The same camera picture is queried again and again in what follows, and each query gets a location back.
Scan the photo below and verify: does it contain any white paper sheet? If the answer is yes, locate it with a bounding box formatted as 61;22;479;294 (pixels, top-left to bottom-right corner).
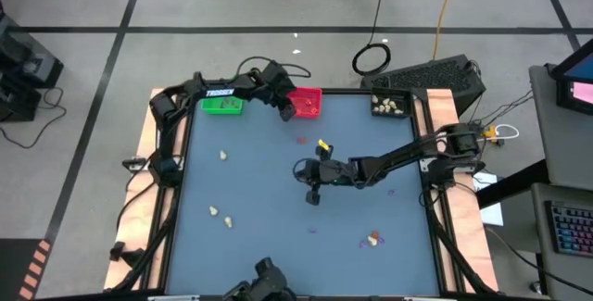
476;170;505;228

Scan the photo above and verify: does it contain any wooden side board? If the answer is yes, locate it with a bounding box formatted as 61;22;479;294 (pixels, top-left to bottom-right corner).
424;88;499;293
104;88;192;292

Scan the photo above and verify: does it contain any black bracket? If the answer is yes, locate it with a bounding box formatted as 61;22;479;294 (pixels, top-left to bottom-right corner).
109;240;145;269

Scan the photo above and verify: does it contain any white cable loop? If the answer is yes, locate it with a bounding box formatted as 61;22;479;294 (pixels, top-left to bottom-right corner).
493;123;520;141

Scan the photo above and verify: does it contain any black desk bar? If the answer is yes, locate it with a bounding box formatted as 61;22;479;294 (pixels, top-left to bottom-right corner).
475;157;550;209

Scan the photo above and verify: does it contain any yellow hanging cable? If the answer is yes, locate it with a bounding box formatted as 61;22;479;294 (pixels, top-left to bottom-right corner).
433;0;461;60

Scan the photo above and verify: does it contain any black plastic basket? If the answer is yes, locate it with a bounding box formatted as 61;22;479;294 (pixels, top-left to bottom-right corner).
370;86;414;119

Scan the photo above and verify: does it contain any desk monitor with lit screen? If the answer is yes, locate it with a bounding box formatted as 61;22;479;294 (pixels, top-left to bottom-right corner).
550;36;593;117

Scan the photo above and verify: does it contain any backlit keyboard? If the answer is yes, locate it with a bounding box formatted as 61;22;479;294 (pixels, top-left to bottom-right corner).
545;200;593;259

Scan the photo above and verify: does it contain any red plastic basket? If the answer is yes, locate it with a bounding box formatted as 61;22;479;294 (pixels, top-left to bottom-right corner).
286;85;323;119

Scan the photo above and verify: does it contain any grey desk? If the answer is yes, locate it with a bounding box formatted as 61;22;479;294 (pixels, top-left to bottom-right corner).
529;63;593;191
530;182;593;301

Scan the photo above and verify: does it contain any black coiled floor cable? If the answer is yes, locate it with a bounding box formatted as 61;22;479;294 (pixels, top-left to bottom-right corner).
351;0;394;77

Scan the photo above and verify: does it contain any black right camera cable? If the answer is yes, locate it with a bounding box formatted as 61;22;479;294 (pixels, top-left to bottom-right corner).
292;157;325;184

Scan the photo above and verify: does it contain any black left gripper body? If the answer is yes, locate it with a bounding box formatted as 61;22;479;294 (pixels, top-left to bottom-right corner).
263;62;297;107

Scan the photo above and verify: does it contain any black camera cable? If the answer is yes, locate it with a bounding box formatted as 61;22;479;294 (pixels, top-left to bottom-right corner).
234;55;312;80
292;157;325;184

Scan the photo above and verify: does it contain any green plastic basket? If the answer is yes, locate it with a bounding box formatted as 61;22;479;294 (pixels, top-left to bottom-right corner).
200;96;246;116

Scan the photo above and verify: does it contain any black left camera cable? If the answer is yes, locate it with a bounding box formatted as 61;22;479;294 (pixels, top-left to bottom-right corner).
234;55;312;80

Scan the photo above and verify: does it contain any black floor equipment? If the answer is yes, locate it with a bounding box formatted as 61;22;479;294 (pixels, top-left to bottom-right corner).
0;2;65;122

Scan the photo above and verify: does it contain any black device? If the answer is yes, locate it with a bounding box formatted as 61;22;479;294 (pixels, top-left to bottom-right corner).
221;257;297;301

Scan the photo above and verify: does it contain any black orange striped mat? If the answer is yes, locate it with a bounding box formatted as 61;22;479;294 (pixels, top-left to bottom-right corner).
0;238;53;301

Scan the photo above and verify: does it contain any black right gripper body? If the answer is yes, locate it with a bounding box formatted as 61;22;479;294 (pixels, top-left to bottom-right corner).
303;159;358;186

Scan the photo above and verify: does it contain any black table frame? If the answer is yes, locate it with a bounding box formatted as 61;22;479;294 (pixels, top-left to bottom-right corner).
146;71;448;301

